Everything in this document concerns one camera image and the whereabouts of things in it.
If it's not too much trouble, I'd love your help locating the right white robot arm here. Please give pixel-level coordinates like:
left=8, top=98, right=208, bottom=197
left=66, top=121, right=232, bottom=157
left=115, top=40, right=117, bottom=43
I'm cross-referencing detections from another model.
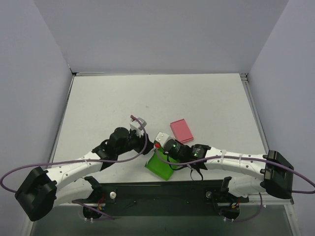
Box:
left=161, top=139, right=294, bottom=199

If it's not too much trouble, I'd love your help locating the pink paper box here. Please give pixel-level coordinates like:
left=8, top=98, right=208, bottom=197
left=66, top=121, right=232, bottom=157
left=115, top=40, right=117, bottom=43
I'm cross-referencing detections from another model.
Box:
left=170, top=119, right=194, bottom=143

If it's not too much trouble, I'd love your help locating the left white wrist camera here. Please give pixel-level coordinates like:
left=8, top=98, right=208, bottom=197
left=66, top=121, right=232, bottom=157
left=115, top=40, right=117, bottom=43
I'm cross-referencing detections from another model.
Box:
left=129, top=115, right=147, bottom=137

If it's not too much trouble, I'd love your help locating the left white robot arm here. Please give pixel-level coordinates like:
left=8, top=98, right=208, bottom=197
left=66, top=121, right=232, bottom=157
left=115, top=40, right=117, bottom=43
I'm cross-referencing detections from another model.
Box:
left=15, top=127, right=154, bottom=222

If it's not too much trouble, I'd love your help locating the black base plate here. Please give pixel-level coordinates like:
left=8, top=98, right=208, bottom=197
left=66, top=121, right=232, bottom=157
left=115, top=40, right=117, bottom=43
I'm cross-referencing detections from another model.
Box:
left=83, top=180, right=249, bottom=217

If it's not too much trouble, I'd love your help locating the green paper box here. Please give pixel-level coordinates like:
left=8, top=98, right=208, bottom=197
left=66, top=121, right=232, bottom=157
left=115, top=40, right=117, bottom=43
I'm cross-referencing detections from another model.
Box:
left=145, top=148, right=180, bottom=181

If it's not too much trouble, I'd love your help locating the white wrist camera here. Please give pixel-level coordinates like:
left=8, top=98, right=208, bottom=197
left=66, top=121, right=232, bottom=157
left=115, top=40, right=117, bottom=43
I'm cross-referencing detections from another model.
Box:
left=154, top=132, right=173, bottom=149
left=129, top=115, right=147, bottom=137

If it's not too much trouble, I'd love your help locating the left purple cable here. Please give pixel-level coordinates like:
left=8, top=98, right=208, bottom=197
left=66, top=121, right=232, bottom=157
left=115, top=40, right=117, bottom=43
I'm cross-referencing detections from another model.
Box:
left=0, top=115, right=149, bottom=195

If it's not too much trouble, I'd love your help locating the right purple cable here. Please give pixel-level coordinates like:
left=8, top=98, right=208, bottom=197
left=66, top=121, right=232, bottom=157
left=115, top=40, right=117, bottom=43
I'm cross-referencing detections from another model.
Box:
left=155, top=145, right=315, bottom=195

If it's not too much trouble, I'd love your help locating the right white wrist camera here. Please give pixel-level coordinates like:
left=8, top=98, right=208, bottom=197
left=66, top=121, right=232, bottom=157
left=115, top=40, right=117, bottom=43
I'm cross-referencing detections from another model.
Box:
left=154, top=132, right=173, bottom=149

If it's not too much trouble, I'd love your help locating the purple cable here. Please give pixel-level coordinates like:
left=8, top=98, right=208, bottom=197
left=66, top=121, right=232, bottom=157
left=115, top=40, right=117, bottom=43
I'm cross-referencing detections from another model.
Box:
left=155, top=145, right=315, bottom=195
left=0, top=115, right=149, bottom=195

